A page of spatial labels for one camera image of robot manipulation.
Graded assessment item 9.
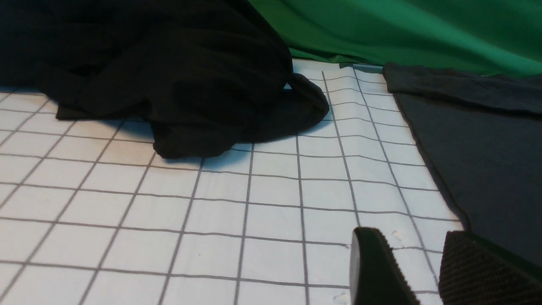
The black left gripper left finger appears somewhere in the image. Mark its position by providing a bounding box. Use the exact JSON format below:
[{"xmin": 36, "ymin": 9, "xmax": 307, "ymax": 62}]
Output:
[{"xmin": 350, "ymin": 227, "xmax": 420, "ymax": 305}]

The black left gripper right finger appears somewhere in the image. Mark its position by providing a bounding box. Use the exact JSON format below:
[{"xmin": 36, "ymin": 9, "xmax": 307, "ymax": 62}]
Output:
[{"xmin": 439, "ymin": 230, "xmax": 542, "ymax": 305}]

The gray long-sleeved shirt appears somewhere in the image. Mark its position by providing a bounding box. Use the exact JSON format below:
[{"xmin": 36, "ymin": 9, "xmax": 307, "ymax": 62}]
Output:
[{"xmin": 383, "ymin": 63, "xmax": 542, "ymax": 265}]

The gray metal strip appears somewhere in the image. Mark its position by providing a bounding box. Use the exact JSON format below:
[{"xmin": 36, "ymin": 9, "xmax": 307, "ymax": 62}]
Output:
[{"xmin": 339, "ymin": 63, "xmax": 383, "ymax": 74}]

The green backdrop cloth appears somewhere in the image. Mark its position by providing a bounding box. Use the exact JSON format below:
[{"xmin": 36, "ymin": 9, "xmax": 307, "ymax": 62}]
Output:
[{"xmin": 250, "ymin": 0, "xmax": 542, "ymax": 77}]

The black crumpled cloth pile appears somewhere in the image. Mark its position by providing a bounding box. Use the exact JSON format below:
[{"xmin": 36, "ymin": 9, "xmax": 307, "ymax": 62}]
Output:
[{"xmin": 0, "ymin": 0, "xmax": 329, "ymax": 159}]

